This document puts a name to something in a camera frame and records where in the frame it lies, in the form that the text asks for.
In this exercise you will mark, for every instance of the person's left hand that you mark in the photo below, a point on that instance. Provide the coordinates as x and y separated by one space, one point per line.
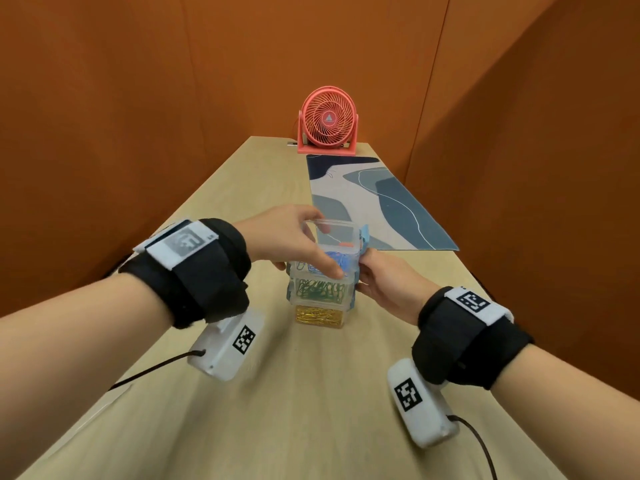
280 234

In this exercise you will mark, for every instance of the person's right hand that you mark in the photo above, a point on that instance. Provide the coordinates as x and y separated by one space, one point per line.
400 289

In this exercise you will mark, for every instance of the heap of blue paper clips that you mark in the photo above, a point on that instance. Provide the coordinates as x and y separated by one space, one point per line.
345 262

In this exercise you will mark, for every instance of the clear box with blue latches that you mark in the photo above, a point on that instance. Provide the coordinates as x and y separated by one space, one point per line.
345 234
320 317
320 289

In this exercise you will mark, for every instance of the heap of green paper clips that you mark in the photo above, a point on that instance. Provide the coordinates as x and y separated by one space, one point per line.
320 288

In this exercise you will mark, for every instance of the heap of gold paper clips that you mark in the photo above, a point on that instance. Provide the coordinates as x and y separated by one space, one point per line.
320 317

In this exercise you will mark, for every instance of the person's right forearm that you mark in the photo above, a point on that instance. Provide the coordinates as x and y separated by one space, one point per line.
575 414

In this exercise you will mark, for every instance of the person's left forearm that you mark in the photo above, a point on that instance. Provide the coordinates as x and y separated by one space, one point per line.
75 364

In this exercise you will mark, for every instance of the black left wristband with tags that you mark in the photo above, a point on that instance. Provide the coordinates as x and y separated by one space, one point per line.
210 279

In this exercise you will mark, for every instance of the blue patterned desk mat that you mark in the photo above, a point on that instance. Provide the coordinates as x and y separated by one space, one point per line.
400 204

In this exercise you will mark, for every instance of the pink desk fan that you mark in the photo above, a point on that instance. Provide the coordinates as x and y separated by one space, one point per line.
328 117

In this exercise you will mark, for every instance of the clear plastic lid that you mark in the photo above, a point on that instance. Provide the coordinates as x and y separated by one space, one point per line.
100 412

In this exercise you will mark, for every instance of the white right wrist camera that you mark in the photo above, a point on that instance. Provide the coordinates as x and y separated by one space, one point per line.
430 419

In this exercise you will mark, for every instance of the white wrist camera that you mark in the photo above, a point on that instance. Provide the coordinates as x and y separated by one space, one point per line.
220 354
430 419

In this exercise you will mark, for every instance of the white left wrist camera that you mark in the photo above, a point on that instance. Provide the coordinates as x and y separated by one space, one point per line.
220 354

